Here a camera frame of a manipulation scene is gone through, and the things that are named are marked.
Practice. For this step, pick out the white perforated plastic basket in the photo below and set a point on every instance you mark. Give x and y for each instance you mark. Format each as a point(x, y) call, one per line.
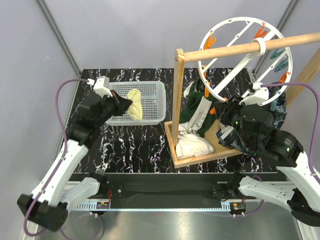
point(153, 101)

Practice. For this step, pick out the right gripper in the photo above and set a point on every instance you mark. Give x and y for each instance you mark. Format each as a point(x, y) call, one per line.
point(223, 109)

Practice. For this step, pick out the orange clothespin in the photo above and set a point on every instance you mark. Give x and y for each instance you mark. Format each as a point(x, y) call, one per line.
point(284, 77)
point(213, 111)
point(206, 90)
point(209, 41)

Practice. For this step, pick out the wooden hanging rack frame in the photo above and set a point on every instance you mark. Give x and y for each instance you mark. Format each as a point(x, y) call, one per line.
point(181, 57)

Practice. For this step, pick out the white round clip hanger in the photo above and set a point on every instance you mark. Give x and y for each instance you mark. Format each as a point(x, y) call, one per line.
point(266, 32)

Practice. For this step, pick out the orange clothespin top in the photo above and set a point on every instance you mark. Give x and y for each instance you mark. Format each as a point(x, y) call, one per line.
point(209, 41)

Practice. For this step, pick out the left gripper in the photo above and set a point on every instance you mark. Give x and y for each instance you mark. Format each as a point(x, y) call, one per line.
point(122, 104)

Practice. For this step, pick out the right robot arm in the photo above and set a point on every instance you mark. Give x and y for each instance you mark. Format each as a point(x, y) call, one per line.
point(284, 152)

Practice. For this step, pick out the white printed t-shirt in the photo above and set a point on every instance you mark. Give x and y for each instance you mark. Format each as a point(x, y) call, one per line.
point(192, 145)

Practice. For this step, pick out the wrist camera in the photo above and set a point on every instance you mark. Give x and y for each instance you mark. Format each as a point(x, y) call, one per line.
point(256, 94)
point(101, 87)

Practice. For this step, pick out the teal clothespin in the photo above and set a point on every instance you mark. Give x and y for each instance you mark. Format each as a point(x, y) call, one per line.
point(284, 62)

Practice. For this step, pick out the green garment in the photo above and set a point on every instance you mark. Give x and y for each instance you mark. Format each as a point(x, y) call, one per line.
point(196, 117)

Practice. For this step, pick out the cream sock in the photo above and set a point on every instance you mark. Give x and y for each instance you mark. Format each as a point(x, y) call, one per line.
point(135, 110)

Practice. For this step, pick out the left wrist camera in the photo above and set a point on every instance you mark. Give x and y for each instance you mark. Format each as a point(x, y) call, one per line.
point(101, 87)

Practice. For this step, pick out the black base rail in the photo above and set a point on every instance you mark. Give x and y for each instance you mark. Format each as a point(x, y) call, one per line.
point(152, 191)

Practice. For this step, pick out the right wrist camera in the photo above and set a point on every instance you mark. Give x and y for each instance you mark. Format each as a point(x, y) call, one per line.
point(256, 94)

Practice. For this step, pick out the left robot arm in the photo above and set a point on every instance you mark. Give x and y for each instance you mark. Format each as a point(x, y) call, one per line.
point(49, 204)

